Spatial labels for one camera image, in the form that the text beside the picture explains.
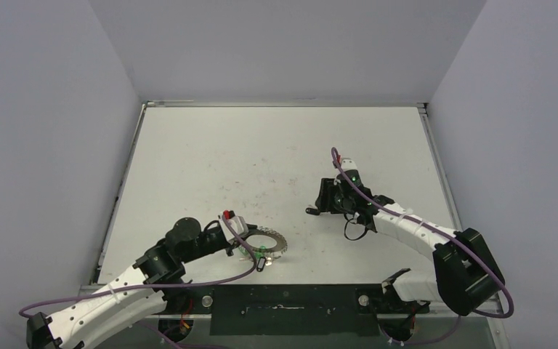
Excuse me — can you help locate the metal disc with keyrings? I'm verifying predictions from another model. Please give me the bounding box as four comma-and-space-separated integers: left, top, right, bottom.
241, 226, 288, 259

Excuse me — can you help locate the key with green tag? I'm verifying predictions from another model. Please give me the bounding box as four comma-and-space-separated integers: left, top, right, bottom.
238, 246, 266, 261

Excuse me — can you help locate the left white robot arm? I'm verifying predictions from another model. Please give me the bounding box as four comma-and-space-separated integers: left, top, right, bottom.
26, 211, 252, 348

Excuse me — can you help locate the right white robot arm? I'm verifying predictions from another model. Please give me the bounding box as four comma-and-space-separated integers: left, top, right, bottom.
307, 169, 509, 316

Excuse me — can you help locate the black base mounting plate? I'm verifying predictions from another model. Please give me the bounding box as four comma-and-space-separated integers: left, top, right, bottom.
162, 284, 429, 337

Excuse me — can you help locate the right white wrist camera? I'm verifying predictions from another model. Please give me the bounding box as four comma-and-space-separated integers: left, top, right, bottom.
337, 156, 360, 181

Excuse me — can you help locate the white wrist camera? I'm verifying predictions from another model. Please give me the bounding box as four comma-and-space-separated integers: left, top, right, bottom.
218, 210, 249, 240
337, 156, 360, 181

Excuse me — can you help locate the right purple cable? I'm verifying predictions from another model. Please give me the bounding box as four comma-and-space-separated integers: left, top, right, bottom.
331, 146, 515, 320

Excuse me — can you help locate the purple cable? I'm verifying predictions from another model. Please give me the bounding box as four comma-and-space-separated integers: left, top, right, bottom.
331, 146, 515, 320
19, 214, 261, 319

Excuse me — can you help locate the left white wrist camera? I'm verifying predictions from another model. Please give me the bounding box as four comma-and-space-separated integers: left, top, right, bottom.
218, 210, 249, 240

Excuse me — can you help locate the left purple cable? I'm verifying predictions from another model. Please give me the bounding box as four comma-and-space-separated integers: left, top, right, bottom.
19, 214, 261, 319

